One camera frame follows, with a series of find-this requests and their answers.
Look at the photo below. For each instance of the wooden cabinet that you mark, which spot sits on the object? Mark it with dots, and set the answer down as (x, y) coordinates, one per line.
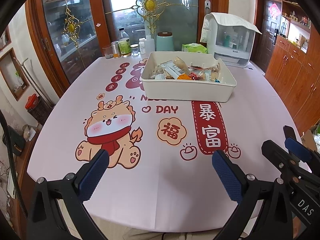
(292, 80)

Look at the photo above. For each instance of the person's trousers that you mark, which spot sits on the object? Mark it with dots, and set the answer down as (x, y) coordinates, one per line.
(150, 235)

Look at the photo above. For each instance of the white squeeze bottle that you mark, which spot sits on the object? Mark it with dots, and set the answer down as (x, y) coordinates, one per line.
(150, 45)

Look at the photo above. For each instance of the glass cup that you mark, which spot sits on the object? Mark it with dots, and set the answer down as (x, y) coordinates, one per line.
(107, 52)

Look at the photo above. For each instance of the entrance door lock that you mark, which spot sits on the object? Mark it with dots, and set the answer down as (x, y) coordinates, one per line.
(276, 36)

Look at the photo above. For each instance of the dark waste bin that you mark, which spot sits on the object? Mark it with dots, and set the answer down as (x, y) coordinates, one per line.
(38, 115)

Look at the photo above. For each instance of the small red and white packet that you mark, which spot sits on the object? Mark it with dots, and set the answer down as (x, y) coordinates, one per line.
(197, 67)

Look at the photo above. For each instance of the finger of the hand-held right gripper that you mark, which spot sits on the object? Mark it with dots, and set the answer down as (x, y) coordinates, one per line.
(298, 150)
(272, 152)

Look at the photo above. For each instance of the wooden framed glass door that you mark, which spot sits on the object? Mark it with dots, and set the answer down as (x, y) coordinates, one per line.
(100, 12)

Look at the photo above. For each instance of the white plastic bin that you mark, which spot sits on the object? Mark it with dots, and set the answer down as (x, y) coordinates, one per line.
(187, 92)

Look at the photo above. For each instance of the black bag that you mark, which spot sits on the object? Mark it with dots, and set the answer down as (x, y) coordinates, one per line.
(15, 141)

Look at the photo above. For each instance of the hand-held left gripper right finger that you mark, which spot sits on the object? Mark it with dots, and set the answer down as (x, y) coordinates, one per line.
(226, 176)

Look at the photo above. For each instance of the clear bag of puffed crisps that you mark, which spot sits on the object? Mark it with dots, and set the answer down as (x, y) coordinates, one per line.
(181, 63)

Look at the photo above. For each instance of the small red snack packet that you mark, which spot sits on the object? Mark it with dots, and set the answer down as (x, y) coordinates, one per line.
(193, 75)

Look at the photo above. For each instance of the white pill bottle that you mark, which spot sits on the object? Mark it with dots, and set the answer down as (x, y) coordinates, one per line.
(142, 47)

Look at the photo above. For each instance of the red door decoration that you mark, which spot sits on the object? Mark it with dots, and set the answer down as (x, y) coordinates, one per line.
(274, 10)

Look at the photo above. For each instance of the silver tin can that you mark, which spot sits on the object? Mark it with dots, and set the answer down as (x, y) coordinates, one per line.
(115, 50)

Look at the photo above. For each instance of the large gold door ornament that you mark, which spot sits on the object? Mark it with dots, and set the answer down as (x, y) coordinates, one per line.
(149, 5)

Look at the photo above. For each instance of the small glass jar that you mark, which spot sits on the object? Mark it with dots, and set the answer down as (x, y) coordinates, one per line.
(134, 50)

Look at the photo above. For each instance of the green label oil bottle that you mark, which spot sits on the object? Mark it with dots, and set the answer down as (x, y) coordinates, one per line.
(124, 46)

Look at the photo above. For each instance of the teal canister with brown lid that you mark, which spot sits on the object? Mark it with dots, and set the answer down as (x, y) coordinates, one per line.
(165, 42)

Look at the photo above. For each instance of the wooden wall niche frame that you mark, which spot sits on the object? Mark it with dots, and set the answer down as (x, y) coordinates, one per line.
(8, 80)

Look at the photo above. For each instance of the white quilted cloth cover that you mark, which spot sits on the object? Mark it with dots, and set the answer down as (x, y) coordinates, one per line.
(230, 18)

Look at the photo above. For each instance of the clear rice crisp packet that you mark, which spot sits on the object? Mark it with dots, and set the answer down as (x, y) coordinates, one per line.
(205, 76)

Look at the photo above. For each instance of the orange and white snack packet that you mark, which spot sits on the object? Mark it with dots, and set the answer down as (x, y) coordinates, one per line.
(184, 76)

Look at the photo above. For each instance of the white sterilizer cabinet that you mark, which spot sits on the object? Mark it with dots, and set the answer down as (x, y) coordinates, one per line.
(231, 55)

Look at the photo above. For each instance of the small gold door ornament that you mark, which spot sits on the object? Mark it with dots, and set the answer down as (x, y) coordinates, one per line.
(71, 27)

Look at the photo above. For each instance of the green tissue pack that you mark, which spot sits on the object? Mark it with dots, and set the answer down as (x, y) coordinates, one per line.
(194, 48)

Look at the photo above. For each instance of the blue foil snack packet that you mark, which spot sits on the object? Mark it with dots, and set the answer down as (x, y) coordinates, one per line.
(217, 81)

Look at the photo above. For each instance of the dark entrance door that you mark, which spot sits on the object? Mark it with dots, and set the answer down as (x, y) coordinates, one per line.
(267, 45)

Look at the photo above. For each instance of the cardboard box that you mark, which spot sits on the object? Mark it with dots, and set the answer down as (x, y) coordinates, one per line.
(307, 137)

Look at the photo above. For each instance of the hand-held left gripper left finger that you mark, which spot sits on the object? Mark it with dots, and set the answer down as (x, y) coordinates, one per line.
(95, 172)

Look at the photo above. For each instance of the clear nut snack packet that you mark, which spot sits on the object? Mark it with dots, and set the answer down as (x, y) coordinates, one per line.
(215, 69)

